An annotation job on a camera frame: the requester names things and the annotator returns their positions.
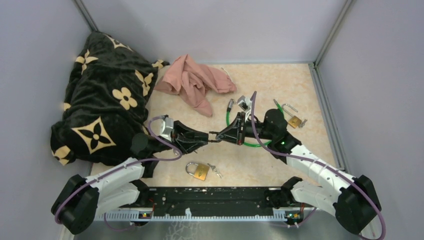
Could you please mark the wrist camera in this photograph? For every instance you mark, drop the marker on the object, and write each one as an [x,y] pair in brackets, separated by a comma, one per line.
[245,103]
[167,128]

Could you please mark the brass padlock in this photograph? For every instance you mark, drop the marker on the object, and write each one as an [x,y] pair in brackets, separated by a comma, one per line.
[200,170]
[294,120]

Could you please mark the black floral blanket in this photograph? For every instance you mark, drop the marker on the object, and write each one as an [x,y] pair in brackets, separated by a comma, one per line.
[105,103]

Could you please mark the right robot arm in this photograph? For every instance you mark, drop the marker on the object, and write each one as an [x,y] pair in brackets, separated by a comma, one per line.
[353,201]

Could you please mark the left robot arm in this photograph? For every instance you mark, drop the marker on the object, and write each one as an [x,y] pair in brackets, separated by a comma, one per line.
[82,199]

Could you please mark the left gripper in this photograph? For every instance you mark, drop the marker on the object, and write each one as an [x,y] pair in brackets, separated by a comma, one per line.
[188,142]

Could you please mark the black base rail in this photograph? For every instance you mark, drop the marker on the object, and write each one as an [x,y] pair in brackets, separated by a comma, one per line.
[214,201]

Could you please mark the pink cloth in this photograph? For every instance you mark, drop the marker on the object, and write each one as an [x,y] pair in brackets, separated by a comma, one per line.
[192,81]

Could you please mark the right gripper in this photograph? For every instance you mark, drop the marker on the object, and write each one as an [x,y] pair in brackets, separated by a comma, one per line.
[233,132]

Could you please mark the green cable lock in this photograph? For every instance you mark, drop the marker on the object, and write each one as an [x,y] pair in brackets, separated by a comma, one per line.
[227,118]

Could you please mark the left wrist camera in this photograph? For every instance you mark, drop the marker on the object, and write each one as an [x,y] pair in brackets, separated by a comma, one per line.
[167,128]

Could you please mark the brass padlock on cable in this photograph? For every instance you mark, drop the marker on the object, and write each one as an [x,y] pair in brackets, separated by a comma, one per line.
[294,120]

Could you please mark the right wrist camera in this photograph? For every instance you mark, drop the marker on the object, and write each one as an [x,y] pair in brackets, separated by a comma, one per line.
[245,103]

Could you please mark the aluminium frame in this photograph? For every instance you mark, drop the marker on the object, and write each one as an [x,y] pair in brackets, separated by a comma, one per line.
[317,79]

